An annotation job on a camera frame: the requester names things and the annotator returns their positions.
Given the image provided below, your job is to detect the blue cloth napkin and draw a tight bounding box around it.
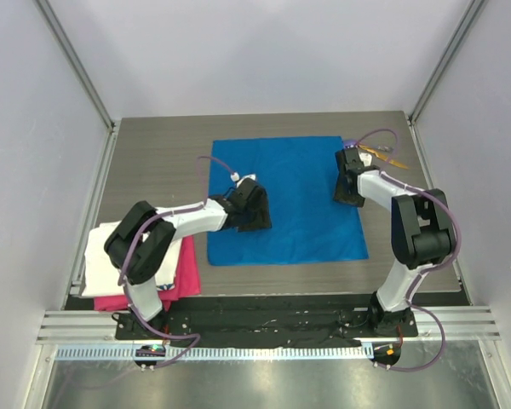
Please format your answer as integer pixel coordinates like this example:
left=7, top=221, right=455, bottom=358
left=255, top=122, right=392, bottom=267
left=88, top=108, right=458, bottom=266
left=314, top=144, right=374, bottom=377
left=207, top=136, right=369, bottom=267

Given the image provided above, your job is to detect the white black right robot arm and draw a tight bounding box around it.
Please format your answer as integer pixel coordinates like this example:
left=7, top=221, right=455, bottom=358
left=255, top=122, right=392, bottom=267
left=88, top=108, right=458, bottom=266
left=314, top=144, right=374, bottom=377
left=333, top=147, right=461, bottom=337

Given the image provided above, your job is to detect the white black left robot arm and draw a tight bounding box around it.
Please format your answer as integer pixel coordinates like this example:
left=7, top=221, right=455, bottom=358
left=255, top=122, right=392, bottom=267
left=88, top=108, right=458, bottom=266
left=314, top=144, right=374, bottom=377
left=103, top=176, right=272, bottom=340

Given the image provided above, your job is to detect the iridescent purple spoon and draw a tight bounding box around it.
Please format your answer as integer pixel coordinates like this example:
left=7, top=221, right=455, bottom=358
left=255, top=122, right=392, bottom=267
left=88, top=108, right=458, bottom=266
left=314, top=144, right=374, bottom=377
left=342, top=139, right=358, bottom=148

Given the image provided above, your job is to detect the pink folded cloth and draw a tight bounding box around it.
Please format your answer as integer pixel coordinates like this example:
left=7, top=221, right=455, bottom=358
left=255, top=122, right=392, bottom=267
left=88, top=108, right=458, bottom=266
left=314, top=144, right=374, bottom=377
left=94, top=236, right=201, bottom=311

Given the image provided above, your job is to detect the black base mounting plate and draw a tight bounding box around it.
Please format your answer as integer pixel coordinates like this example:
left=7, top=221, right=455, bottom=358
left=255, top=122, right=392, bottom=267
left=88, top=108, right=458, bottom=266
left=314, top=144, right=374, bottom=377
left=114, top=308, right=419, bottom=341

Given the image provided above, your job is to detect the white folded cloth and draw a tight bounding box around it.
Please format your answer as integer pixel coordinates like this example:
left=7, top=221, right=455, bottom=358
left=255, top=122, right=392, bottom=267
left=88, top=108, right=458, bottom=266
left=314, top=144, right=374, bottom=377
left=81, top=222, right=182, bottom=297

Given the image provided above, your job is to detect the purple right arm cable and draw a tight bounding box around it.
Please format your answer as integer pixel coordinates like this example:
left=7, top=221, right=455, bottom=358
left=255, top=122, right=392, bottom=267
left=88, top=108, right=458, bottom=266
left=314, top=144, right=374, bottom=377
left=357, top=129, right=463, bottom=372

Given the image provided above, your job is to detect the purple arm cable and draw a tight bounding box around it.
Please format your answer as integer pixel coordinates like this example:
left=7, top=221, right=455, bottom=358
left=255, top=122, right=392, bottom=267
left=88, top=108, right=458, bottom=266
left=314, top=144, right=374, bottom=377
left=117, top=155, right=244, bottom=370
left=357, top=129, right=463, bottom=372

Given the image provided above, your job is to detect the slotted white cable duct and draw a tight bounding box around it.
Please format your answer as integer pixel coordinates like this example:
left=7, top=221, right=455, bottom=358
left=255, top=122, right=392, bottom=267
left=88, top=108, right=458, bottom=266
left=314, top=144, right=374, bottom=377
left=55, top=343, right=373, bottom=361

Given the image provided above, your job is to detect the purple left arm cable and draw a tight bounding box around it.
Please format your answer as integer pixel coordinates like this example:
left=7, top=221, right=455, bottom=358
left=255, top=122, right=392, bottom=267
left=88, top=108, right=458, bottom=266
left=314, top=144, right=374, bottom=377
left=117, top=155, right=244, bottom=370

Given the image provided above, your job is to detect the aluminium front frame rail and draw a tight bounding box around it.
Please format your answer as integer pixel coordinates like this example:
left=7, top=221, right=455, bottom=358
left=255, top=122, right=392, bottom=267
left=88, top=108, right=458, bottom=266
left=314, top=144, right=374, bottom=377
left=37, top=307, right=500, bottom=349

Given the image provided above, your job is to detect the right aluminium corner post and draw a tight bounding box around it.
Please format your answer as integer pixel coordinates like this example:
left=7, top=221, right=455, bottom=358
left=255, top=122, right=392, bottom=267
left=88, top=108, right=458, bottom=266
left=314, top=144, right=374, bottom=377
left=407, top=0, right=488, bottom=125

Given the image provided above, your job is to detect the aluminium corner post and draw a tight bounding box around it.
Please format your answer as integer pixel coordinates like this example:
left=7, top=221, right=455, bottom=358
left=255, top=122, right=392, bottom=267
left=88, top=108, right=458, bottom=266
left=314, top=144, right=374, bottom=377
left=407, top=0, right=488, bottom=125
left=33, top=0, right=115, bottom=131

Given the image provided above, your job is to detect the left aluminium corner post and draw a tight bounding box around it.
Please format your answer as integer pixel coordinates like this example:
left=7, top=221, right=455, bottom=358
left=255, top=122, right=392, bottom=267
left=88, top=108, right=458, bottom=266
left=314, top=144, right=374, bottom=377
left=33, top=0, right=115, bottom=131

